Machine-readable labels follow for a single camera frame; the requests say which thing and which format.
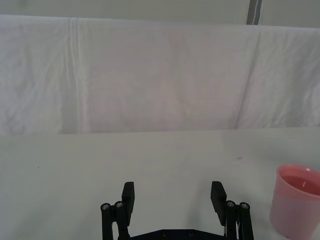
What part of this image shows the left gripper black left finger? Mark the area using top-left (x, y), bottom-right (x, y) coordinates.
top-left (100, 181), bottom-right (136, 240)

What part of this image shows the pink plastic cup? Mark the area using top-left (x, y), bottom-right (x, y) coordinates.
top-left (269, 164), bottom-right (320, 239)

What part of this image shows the pale white curtain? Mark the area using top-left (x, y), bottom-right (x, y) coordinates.
top-left (0, 0), bottom-right (320, 26)

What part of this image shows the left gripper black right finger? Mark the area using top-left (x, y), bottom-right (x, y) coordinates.
top-left (210, 181), bottom-right (255, 240)

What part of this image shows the wrinkled white hanging cloth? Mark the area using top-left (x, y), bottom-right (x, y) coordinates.
top-left (0, 14), bottom-right (320, 136)

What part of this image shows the grey striped post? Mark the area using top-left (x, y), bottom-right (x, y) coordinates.
top-left (246, 0), bottom-right (263, 26)

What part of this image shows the white table cloth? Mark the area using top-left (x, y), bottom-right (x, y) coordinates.
top-left (0, 127), bottom-right (320, 240)

